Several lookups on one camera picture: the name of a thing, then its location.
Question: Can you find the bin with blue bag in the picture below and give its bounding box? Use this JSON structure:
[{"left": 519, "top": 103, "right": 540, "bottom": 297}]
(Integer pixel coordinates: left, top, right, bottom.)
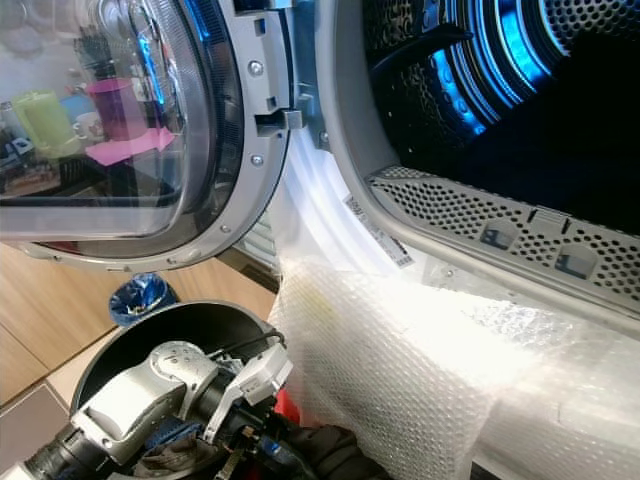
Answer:
[{"left": 108, "top": 272, "right": 182, "bottom": 329}]

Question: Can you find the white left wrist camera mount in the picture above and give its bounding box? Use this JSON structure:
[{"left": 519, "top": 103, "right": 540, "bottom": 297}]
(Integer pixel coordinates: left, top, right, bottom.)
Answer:
[{"left": 203, "top": 345, "right": 294, "bottom": 443}]

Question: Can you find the round glass washer door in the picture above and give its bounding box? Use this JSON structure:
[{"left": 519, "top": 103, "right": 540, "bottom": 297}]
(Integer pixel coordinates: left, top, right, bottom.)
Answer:
[{"left": 0, "top": 0, "right": 297, "bottom": 274}]

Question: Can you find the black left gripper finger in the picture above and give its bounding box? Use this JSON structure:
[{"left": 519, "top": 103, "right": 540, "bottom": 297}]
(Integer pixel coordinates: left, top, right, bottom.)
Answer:
[{"left": 292, "top": 424, "right": 393, "bottom": 480}]

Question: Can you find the perforated steel washer drum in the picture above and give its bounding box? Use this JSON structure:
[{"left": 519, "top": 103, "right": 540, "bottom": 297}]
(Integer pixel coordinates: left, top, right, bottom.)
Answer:
[{"left": 363, "top": 0, "right": 640, "bottom": 201}]

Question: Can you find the grey perforated lint filter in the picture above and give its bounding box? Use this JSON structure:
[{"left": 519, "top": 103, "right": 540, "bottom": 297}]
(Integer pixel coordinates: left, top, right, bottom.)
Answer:
[{"left": 365, "top": 165, "right": 640, "bottom": 293}]

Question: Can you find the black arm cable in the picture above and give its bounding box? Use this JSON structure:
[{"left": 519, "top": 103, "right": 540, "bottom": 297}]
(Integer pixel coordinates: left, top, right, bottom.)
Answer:
[{"left": 208, "top": 331, "right": 287, "bottom": 363}]

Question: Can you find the white front-loading washing machine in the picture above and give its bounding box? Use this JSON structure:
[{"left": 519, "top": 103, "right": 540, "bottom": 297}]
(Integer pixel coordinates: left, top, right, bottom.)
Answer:
[{"left": 255, "top": 0, "right": 640, "bottom": 333}]

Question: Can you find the black round laundry basket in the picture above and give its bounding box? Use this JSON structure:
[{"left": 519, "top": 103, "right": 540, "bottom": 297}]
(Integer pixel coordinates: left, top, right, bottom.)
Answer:
[{"left": 70, "top": 299, "right": 287, "bottom": 421}]

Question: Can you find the white barcode sticker label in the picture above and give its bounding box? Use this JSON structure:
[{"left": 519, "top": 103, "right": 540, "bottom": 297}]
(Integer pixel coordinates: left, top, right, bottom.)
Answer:
[{"left": 343, "top": 193, "right": 417, "bottom": 269}]

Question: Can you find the clear bubble wrap sheet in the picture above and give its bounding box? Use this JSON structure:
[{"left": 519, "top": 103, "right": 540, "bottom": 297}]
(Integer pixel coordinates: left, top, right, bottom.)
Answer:
[{"left": 267, "top": 257, "right": 640, "bottom": 480}]

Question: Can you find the dark brown garment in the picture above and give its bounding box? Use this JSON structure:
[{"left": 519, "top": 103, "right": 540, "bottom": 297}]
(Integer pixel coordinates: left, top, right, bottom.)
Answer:
[{"left": 133, "top": 438, "right": 213, "bottom": 480}]

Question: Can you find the red garment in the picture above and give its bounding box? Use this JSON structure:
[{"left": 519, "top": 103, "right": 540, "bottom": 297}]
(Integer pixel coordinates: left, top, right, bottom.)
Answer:
[{"left": 272, "top": 390, "right": 307, "bottom": 433}]

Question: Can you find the grey floor mat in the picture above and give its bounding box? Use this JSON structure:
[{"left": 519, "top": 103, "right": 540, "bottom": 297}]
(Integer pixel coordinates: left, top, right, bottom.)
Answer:
[{"left": 0, "top": 384, "right": 73, "bottom": 473}]

